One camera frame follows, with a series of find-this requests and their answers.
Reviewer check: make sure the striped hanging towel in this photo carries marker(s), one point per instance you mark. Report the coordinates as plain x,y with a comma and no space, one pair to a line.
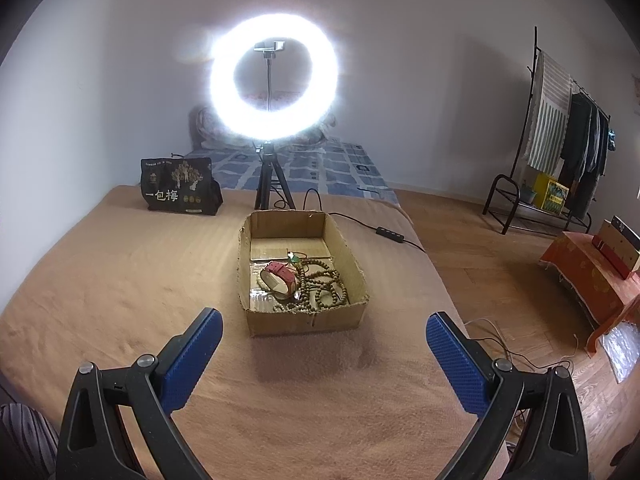
547,120

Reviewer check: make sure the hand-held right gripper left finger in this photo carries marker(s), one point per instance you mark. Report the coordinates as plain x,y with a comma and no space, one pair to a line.
192,360

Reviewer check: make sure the dark blue hanging garment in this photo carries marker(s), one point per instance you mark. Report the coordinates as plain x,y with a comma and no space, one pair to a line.
604,145

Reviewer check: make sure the tan flat box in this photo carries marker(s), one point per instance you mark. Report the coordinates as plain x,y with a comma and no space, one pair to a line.
617,242

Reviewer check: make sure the black tripod stand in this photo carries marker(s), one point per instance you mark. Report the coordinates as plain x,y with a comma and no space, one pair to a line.
267,180

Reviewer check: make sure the cardboard box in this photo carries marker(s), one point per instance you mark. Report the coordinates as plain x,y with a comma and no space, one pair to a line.
300,322

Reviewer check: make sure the black printed bag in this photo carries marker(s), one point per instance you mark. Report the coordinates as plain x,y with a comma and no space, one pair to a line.
175,185

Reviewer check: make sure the red flat box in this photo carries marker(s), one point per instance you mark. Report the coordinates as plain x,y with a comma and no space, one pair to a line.
612,259

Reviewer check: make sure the blue patterned sheet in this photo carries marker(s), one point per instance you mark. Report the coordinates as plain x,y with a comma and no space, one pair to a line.
330,175

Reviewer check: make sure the bubble wrap sheet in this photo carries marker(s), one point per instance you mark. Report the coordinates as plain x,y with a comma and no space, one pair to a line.
622,350

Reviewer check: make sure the small green pot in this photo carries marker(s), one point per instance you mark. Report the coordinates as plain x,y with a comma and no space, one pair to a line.
528,194

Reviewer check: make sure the black metal clothes rack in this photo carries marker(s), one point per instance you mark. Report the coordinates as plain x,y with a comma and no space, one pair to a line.
500,195

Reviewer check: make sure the person's striped pants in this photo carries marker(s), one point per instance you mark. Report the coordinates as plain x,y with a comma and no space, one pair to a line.
25,440

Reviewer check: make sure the folded floral quilt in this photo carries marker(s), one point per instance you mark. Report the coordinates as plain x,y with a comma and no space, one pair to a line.
200,127

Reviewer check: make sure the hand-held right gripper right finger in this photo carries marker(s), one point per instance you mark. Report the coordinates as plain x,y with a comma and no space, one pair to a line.
455,360

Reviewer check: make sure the low table with orange cloth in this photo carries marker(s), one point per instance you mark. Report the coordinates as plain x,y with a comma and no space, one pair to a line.
585,270

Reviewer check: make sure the yellow box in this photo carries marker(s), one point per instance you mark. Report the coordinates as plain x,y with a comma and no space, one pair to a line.
552,194

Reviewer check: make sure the dark hanging coat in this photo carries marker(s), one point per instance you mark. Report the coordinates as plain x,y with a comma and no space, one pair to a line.
580,155

